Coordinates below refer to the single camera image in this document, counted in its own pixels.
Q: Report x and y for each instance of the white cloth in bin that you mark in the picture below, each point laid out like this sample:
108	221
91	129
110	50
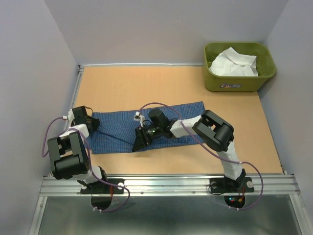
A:
231	63

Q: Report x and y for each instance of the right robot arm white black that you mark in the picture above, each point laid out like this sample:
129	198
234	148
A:
214	131

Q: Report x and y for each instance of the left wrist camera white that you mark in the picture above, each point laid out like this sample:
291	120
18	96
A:
69	116

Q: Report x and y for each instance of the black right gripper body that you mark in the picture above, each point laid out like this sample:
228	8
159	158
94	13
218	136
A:
154	130

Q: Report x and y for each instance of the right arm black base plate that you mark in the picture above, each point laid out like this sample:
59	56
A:
234	194

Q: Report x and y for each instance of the green plastic bin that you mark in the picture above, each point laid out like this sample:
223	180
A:
265	67

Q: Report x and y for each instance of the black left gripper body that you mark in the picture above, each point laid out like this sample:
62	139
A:
94	122

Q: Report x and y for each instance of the blue plaid long sleeve shirt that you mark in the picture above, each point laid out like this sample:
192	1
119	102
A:
116	132

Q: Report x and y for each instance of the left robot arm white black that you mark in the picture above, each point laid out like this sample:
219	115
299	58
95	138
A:
68	156

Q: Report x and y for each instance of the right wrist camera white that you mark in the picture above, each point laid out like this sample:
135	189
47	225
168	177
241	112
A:
140	118

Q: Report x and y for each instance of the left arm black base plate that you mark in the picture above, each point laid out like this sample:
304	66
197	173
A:
102	194

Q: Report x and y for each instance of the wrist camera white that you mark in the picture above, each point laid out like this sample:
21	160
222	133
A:
69	116
140	118

